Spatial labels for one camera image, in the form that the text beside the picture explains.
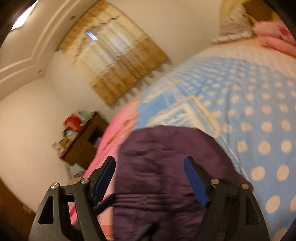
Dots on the beige window curtain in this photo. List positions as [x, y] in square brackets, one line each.
[110, 50]

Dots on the grey patterned pillow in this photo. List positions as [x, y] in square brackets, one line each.
[236, 26]

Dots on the red gift box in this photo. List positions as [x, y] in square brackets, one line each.
[73, 122]

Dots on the pink folded quilt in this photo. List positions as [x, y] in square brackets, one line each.
[275, 35]

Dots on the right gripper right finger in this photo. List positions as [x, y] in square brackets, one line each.
[232, 212]

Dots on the brown wooden desk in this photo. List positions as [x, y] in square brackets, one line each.
[82, 149]

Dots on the purple padded jacket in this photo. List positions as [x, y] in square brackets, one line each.
[151, 184]

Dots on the pink and blue bedspread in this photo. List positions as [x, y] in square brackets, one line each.
[241, 94]

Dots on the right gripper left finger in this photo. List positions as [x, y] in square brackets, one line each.
[70, 212]

